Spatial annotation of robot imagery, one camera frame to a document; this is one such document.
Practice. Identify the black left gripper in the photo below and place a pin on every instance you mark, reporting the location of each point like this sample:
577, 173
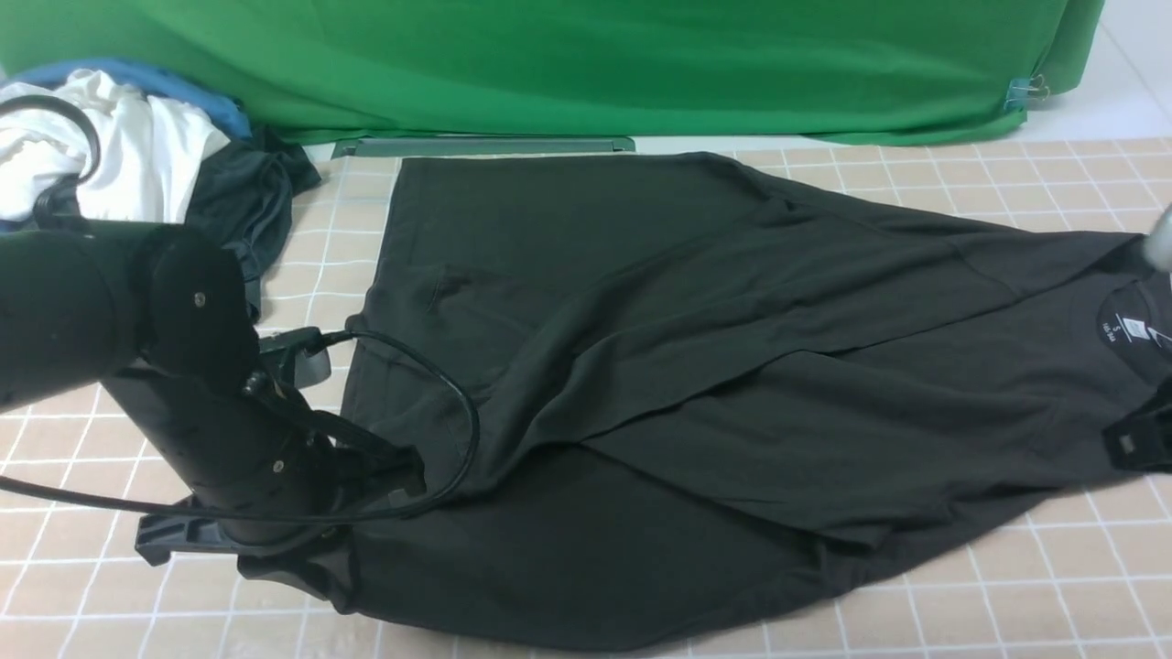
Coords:
259, 485

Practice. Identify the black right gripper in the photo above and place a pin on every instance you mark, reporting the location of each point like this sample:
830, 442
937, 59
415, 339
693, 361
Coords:
1141, 442

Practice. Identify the dark gray long-sleeve shirt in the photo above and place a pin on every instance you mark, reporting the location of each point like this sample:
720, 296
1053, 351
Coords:
711, 396

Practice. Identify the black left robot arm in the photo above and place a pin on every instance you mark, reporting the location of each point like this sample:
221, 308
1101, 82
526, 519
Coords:
156, 315

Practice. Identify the dark gray shirt in pile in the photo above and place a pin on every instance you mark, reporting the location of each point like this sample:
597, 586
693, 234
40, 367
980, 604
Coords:
243, 201

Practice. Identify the white shirt in pile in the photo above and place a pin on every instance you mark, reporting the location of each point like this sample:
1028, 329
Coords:
150, 150

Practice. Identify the blue shirt in pile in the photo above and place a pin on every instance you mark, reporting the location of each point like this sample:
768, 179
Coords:
224, 111

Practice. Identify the checkered beige table mat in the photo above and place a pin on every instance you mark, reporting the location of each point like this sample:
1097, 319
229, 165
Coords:
1083, 576

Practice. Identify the blue binder clip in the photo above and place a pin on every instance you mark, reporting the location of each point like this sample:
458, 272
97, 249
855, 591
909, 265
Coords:
1022, 92

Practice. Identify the gray metal bar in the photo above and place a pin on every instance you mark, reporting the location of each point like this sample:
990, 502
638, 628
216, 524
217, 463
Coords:
441, 146

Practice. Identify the green backdrop cloth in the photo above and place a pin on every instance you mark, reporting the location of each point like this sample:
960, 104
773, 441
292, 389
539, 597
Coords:
884, 73

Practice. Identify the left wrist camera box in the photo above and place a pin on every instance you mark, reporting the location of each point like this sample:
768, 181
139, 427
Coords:
298, 358

